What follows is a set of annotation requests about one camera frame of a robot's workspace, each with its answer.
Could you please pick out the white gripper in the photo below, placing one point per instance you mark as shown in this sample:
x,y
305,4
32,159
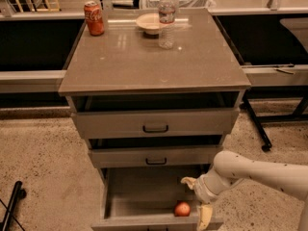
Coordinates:
x,y
201,189

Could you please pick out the red apple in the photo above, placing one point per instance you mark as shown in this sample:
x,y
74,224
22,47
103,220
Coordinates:
x,y
182,209

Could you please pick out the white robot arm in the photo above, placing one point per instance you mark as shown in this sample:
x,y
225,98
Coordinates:
x,y
230,168

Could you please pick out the grey middle drawer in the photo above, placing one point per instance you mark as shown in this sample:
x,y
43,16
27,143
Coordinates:
x,y
155,151

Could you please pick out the grey drawer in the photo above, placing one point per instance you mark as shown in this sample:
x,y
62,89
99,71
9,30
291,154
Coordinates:
x,y
143,199
155,151
155,115

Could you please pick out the grey bottom drawer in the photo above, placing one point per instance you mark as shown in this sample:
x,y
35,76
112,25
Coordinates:
x,y
143,199

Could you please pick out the grey drawer cabinet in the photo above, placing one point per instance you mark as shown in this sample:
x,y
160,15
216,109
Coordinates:
x,y
136,104

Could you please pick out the grey top drawer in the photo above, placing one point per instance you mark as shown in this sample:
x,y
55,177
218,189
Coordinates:
x,y
155,115

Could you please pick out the grey metal railing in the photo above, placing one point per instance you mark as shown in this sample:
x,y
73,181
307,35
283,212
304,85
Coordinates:
x,y
32,79

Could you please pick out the black stand leg left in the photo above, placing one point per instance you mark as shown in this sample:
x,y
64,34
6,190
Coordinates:
x,y
18,193

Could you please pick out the white bowl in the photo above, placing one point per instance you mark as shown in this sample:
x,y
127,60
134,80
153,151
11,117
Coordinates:
x,y
149,22

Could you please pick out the clear plastic water bottle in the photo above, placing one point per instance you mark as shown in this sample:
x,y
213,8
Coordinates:
x,y
166,11

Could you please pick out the orange soda can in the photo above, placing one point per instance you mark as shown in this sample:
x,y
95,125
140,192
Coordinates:
x,y
93,17

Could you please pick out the black wheeled frame right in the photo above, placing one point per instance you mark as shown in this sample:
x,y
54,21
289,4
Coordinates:
x,y
296,116

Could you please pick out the wire basket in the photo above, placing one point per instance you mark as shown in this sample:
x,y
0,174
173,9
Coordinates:
x,y
193,4

